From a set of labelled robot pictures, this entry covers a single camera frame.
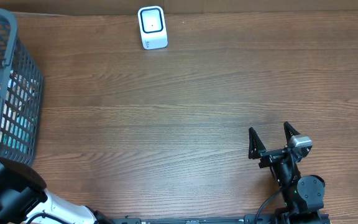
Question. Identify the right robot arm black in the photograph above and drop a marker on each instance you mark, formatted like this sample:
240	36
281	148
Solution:
302	195

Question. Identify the grey plastic shopping basket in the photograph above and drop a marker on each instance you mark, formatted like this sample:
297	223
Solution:
21	95

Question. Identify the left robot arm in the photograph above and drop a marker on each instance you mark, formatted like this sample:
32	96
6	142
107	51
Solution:
24	198

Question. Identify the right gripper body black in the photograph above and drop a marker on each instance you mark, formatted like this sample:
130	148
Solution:
270	154

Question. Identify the white barcode scanner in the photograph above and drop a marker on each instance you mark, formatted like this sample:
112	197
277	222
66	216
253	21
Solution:
153	30

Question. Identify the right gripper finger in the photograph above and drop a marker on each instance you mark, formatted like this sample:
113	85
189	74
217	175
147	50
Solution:
256	147
291	133

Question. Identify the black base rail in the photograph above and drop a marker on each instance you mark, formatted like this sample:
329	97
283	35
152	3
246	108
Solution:
191	221

